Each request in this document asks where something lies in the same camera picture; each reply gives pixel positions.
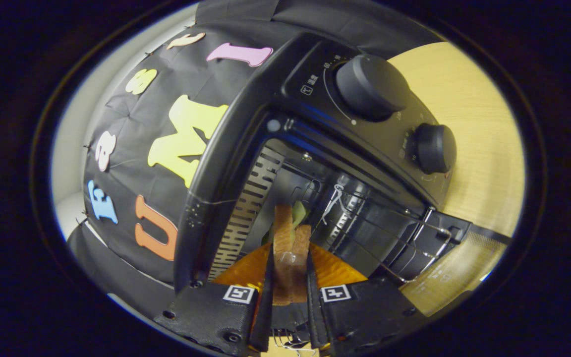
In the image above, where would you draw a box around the white string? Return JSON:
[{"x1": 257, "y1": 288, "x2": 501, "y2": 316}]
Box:
[{"x1": 321, "y1": 183, "x2": 344, "y2": 225}]

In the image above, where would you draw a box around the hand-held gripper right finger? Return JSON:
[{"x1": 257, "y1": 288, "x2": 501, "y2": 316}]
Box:
[{"x1": 307, "y1": 243, "x2": 431, "y2": 356}]

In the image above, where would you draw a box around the black toaster oven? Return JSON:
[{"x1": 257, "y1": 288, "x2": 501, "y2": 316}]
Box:
[{"x1": 173, "y1": 32, "x2": 512, "y2": 318}]

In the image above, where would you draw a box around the lettuce sandwich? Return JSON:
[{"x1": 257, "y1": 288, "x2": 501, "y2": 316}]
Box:
[{"x1": 266, "y1": 200, "x2": 312, "y2": 306}]

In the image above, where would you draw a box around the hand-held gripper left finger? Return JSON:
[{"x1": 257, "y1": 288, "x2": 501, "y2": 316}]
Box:
[{"x1": 153, "y1": 242, "x2": 276, "y2": 357}]

